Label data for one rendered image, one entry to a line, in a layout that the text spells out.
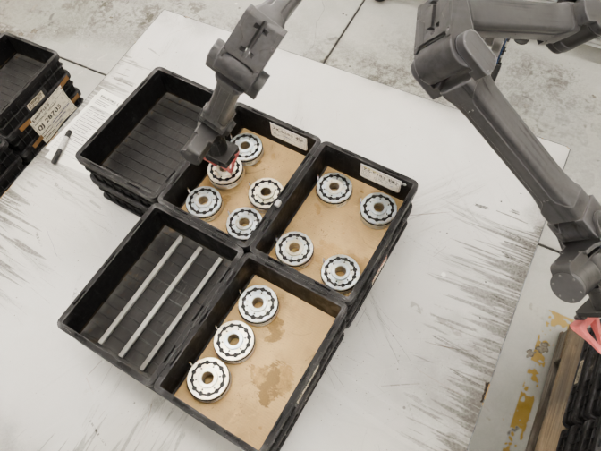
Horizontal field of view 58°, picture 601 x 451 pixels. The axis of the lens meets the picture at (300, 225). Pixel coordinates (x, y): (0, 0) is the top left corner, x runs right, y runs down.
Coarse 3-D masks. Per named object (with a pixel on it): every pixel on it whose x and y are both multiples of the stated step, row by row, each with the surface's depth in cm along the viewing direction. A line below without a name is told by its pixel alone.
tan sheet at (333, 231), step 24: (312, 192) 158; (360, 192) 157; (384, 192) 157; (312, 216) 154; (336, 216) 154; (312, 240) 151; (336, 240) 150; (360, 240) 150; (312, 264) 147; (360, 264) 146
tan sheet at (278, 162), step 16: (272, 144) 167; (272, 160) 164; (288, 160) 163; (256, 176) 161; (272, 176) 161; (288, 176) 161; (224, 192) 159; (240, 192) 159; (224, 208) 157; (224, 224) 154
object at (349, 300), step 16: (320, 144) 153; (368, 160) 150; (304, 176) 149; (400, 176) 147; (288, 192) 146; (400, 208) 142; (256, 240) 140; (384, 240) 140; (368, 272) 134; (320, 288) 133
